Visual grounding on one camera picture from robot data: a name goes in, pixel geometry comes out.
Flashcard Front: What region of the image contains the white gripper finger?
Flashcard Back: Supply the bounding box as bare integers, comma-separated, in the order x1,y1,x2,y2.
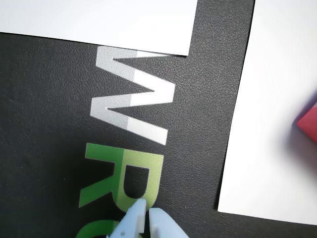
106,198,147,238
148,207,190,238

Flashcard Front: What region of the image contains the white paper sheet marked 1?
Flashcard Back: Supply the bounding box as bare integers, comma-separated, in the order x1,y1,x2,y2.
0,0,199,57

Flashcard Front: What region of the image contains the black mat with WROB print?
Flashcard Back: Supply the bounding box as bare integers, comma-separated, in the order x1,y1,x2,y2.
0,0,317,238

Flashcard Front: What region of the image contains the white paper sheet marked HOME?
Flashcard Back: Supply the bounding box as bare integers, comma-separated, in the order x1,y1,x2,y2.
217,0,317,226

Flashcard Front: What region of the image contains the pink paper box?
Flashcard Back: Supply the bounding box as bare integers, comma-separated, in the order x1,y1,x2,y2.
296,99,317,144

